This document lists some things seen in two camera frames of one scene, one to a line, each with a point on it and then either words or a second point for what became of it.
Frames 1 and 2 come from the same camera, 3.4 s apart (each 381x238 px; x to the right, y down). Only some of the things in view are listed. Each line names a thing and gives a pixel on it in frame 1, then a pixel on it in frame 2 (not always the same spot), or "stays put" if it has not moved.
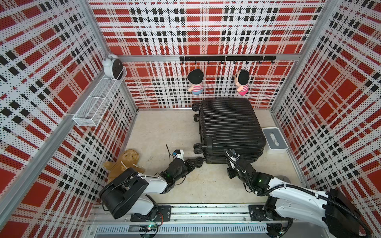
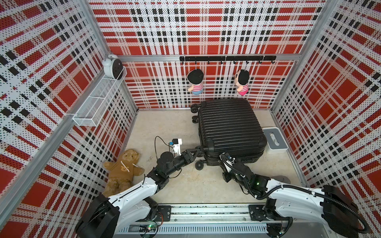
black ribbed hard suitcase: [225, 124] stays put
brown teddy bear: [128, 159] stays put
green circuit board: [151, 227] stays put
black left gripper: [191, 167] -> [188, 158]
